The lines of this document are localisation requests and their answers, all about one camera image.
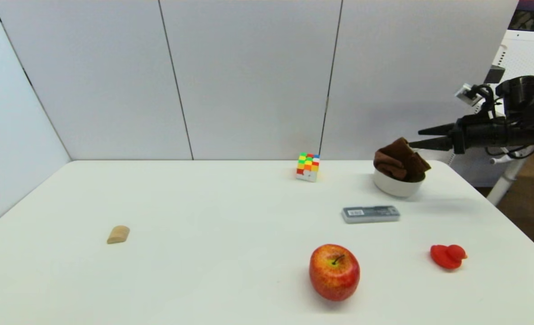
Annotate beige round bowl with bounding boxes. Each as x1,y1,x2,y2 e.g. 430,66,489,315
374,166,426,198

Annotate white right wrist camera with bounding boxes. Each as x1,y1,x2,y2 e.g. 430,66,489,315
455,84,493,107

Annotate white desk leg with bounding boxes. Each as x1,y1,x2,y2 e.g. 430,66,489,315
487,153,528,206

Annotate brown cloth with label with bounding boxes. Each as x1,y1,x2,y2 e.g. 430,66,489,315
374,138,432,182

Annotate half-round wooden block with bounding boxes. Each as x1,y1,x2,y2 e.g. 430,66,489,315
107,225,130,245

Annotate white perforated panel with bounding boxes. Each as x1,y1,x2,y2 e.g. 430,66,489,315
447,31,534,186

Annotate red apple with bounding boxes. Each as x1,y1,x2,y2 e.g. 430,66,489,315
309,244,361,302

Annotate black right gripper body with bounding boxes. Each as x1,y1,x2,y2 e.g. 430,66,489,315
450,119,508,154

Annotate black clamp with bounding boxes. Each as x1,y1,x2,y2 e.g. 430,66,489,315
484,65,506,84

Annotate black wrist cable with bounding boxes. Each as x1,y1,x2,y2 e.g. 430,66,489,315
486,144,534,165

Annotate grey rectangular box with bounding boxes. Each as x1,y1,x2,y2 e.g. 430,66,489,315
342,206,400,224

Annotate red rubber duck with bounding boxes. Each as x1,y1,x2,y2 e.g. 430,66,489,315
430,245,468,270

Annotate multicoloured puzzle cube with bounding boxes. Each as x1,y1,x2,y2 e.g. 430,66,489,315
296,153,320,183

